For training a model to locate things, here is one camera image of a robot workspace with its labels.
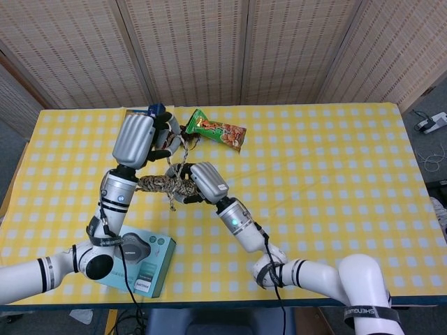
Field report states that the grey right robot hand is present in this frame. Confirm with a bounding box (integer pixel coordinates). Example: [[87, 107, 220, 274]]
[[177, 162, 230, 206]]

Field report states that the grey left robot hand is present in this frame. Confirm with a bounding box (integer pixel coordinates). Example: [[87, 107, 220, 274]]
[[111, 110, 183, 170]]

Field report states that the speckled beige rope bundle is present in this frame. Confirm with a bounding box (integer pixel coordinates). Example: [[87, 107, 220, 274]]
[[138, 131, 196, 212]]

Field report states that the dark blue carton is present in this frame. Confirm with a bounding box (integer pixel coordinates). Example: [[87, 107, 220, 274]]
[[147, 103, 167, 118]]

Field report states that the dark red grape bunch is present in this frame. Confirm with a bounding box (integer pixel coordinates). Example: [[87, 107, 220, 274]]
[[166, 125, 203, 151]]

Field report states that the green snack bag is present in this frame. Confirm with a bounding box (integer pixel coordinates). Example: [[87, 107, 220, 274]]
[[184, 108, 247, 154]]

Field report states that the teal Philips product box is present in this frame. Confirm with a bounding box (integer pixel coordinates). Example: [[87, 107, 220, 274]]
[[96, 225, 177, 299]]

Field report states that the woven folding screen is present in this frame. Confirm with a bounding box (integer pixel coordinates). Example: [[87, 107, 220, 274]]
[[0, 0, 447, 139]]

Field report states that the yellow checkered tablecloth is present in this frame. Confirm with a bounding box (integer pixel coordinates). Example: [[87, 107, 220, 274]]
[[0, 103, 447, 308]]

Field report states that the blue padded seat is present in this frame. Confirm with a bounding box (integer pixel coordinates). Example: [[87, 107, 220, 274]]
[[146, 306, 296, 335]]

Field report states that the crumpled grey paper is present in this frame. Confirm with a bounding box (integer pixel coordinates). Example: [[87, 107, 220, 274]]
[[68, 308, 94, 325]]

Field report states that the black floor object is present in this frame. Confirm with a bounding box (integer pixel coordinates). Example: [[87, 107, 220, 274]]
[[427, 179, 447, 200]]

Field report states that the white floor power strip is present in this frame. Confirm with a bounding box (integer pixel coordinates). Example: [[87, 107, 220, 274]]
[[413, 110, 447, 135]]

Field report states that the white crumpled fabric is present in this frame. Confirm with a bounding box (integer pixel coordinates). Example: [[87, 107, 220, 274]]
[[431, 197, 447, 241]]

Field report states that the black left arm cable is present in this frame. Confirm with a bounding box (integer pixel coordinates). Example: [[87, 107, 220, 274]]
[[101, 209, 147, 335]]

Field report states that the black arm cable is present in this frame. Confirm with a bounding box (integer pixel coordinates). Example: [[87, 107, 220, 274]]
[[256, 223, 287, 335], [101, 209, 147, 335]]

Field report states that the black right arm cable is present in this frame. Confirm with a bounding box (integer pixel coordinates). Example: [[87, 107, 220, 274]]
[[256, 223, 287, 335]]

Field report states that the thin white floor cable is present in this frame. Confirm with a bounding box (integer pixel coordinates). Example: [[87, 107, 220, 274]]
[[422, 142, 447, 172]]

